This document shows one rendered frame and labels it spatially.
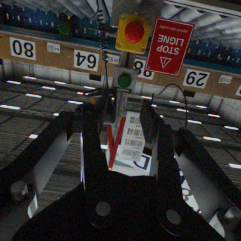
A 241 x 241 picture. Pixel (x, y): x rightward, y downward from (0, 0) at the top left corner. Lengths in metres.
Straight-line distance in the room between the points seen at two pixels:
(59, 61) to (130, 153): 0.81
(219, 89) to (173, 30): 0.88
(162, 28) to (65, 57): 0.78
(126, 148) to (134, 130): 0.08
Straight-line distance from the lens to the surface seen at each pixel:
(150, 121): 0.15
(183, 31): 0.46
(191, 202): 0.81
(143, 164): 0.70
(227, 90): 1.30
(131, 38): 0.33
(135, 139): 0.52
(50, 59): 1.15
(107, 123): 0.42
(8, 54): 1.29
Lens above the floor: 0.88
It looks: 25 degrees up
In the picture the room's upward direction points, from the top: 170 degrees counter-clockwise
